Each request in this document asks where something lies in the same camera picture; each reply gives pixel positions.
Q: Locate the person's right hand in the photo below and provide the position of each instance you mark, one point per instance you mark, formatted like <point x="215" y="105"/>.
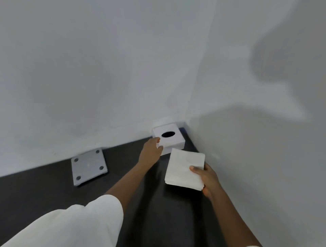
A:
<point x="209" y="179"/>

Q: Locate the person's left hand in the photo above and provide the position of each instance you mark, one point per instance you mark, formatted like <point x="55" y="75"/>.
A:
<point x="150" y="153"/>

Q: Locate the white tissue box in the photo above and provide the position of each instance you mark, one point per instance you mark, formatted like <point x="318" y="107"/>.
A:
<point x="169" y="138"/>

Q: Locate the white sleeve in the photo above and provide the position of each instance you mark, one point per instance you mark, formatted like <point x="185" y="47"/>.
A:
<point x="68" y="225"/>

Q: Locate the white paper napkin stack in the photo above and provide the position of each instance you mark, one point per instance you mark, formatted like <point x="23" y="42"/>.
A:
<point x="184" y="169"/>

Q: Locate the person's right forearm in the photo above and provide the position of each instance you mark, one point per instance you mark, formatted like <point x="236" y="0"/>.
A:
<point x="229" y="218"/>

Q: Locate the person's left forearm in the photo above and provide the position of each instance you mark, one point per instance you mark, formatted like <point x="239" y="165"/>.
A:
<point x="127" y="182"/>

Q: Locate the grey square box lid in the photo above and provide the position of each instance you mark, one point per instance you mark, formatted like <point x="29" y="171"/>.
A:
<point x="88" y="166"/>

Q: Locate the person's right thumb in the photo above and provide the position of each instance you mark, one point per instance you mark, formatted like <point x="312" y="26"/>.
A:
<point x="196" y="170"/>

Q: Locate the person's left thumb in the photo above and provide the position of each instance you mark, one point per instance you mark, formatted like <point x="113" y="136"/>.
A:
<point x="161" y="150"/>

